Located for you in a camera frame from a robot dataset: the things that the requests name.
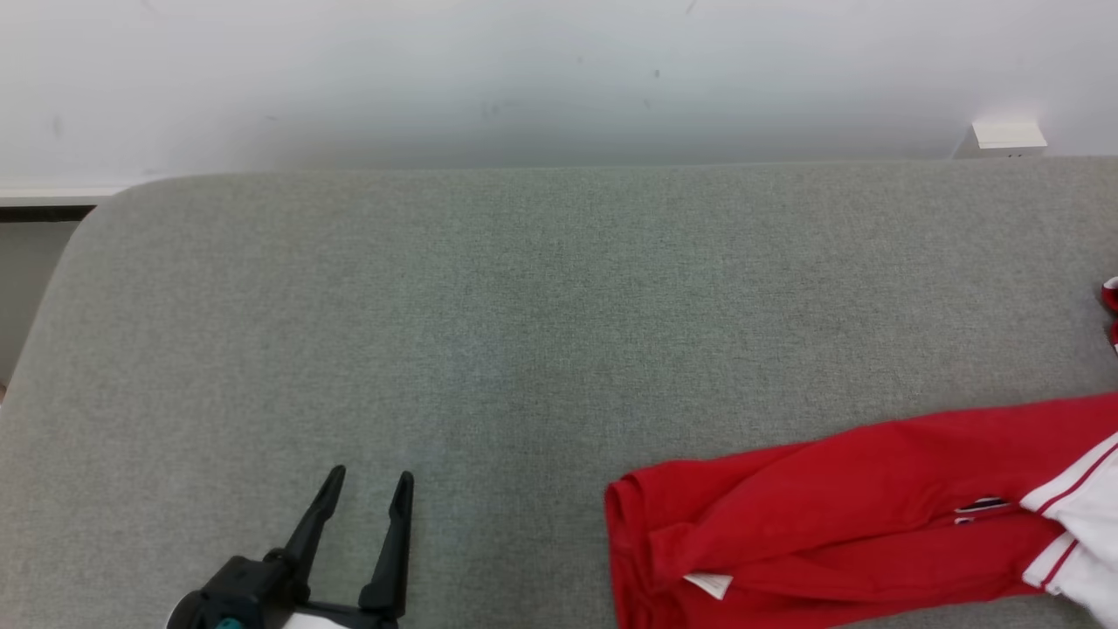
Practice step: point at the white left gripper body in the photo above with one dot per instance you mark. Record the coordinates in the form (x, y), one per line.
(349, 616)

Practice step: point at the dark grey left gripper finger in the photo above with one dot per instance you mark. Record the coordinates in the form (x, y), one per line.
(316, 524)
(393, 550)

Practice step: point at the red basketball jersey number 23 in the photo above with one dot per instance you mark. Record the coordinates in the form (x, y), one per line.
(830, 524)

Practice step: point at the red shorts with white trim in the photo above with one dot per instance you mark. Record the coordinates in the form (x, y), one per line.
(1111, 301)

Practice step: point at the grey fabric sofa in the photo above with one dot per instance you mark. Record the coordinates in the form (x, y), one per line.
(524, 332)

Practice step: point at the black baseboard strip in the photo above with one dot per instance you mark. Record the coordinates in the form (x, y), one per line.
(44, 213)

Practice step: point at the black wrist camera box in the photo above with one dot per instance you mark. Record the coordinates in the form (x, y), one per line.
(249, 590)

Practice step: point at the white wall socket box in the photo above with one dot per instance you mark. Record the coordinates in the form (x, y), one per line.
(1009, 135)

